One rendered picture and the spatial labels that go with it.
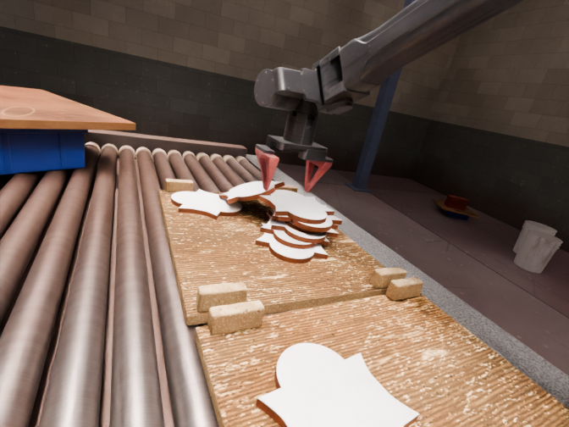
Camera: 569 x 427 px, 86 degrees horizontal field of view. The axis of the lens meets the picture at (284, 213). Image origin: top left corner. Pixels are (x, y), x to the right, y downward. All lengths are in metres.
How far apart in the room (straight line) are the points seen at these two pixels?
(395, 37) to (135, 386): 0.47
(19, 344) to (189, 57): 4.92
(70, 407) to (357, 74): 0.48
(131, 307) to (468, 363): 0.40
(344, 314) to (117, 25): 5.02
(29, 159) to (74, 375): 0.58
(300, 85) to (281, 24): 4.94
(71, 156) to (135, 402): 0.66
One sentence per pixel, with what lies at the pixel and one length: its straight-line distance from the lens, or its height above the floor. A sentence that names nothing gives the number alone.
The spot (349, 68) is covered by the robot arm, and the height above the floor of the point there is 1.23.
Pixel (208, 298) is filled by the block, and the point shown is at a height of 0.96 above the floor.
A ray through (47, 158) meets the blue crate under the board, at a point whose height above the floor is 0.95.
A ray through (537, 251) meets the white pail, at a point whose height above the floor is 0.23.
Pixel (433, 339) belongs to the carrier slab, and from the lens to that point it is 0.46.
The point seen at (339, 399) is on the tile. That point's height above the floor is 0.95.
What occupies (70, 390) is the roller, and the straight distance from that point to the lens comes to 0.35.
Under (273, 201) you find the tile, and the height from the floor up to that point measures 1.00.
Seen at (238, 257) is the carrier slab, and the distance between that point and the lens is 0.49.
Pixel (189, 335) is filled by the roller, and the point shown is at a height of 0.92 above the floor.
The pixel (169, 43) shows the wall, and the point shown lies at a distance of 5.17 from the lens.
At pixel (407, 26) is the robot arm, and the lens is 0.45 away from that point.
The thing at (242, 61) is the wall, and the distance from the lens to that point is 5.27.
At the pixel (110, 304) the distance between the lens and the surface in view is 0.50.
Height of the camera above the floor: 1.18
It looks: 21 degrees down
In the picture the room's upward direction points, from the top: 12 degrees clockwise
